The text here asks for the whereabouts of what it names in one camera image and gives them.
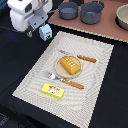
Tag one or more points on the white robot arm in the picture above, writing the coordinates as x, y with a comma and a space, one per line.
28, 13

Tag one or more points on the yellow butter box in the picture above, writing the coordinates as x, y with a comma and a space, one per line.
52, 90

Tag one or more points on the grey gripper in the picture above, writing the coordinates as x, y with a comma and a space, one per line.
37, 19

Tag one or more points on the round beige plate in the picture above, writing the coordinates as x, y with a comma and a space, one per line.
62, 72

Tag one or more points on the white woven placemat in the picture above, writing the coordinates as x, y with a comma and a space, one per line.
77, 105

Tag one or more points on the knife with wooden handle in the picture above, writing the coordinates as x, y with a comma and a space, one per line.
79, 56

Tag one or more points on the fork with wooden handle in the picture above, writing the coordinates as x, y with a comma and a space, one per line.
55, 77

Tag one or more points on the dark grey cooking pot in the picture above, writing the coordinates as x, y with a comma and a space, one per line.
91, 12

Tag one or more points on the beige bowl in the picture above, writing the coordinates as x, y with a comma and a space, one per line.
122, 15

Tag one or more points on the small white milk carton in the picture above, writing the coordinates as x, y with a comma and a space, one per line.
45, 32

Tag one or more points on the pink serving board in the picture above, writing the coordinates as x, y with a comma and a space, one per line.
106, 27

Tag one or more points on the orange bread loaf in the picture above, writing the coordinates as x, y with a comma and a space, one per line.
70, 64

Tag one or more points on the grey saucepan with handle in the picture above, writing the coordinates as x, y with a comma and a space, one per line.
67, 10

